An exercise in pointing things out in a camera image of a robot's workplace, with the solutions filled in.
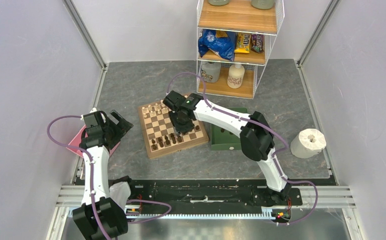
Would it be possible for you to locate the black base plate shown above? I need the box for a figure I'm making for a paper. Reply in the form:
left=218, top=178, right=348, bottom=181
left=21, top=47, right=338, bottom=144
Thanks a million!
left=128, top=179, right=303, bottom=207

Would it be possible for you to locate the yellow candy bag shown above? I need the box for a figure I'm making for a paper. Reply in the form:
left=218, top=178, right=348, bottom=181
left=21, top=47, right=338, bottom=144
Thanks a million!
left=234, top=33, right=251, bottom=54

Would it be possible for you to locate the white paper roll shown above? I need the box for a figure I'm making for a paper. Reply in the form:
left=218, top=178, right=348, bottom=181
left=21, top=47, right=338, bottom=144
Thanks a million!
left=290, top=128, right=327, bottom=159

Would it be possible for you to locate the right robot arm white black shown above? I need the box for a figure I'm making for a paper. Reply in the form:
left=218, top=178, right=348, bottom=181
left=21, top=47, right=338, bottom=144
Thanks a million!
left=163, top=91, right=291, bottom=205

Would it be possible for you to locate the green glass jar left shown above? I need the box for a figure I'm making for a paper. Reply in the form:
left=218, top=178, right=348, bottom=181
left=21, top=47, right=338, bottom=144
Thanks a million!
left=208, top=0, right=230, bottom=7

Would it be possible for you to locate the green glass jar right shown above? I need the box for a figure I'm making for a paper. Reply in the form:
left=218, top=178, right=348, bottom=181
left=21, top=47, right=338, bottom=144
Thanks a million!
left=251, top=0, right=275, bottom=10

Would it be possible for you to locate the clear patterned jug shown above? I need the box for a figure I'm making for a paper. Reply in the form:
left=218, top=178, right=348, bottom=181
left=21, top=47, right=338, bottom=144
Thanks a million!
left=201, top=61, right=221, bottom=83

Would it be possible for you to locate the green glass jar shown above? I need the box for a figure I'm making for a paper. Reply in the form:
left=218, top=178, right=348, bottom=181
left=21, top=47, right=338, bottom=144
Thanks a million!
left=251, top=0, right=275, bottom=10
left=208, top=0, right=230, bottom=7

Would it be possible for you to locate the cream patterned bottle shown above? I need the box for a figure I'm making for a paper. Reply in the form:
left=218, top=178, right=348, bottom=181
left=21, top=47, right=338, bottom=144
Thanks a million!
left=227, top=63, right=245, bottom=89

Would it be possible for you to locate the green tray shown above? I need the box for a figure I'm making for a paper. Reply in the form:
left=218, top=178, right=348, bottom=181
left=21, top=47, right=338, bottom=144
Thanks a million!
left=200, top=105, right=249, bottom=151

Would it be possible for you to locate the brown candy bag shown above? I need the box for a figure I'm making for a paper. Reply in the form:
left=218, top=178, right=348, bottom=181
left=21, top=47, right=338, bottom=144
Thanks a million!
left=251, top=33, right=265, bottom=54

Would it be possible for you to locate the pink box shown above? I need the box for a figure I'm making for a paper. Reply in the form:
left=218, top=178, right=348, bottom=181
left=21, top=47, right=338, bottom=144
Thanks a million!
left=67, top=126, right=120, bottom=158

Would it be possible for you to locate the wire shelf with wood boards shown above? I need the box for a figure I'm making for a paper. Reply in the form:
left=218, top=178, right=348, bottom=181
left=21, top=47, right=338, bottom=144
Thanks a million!
left=196, top=0, right=285, bottom=99

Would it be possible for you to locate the blue snack bag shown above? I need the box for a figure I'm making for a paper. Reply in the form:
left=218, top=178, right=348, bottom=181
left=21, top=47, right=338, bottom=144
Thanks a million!
left=198, top=29, right=236, bottom=61

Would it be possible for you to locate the wooden chess board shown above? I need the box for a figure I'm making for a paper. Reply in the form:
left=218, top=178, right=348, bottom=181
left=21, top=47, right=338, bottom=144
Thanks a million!
left=137, top=100, right=209, bottom=159

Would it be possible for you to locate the aluminium rail frame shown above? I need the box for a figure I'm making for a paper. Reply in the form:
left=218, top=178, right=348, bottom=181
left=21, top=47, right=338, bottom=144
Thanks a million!
left=56, top=185, right=356, bottom=220

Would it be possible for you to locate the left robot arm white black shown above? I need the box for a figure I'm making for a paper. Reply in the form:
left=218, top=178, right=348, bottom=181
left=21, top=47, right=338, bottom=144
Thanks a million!
left=73, top=110, right=133, bottom=240

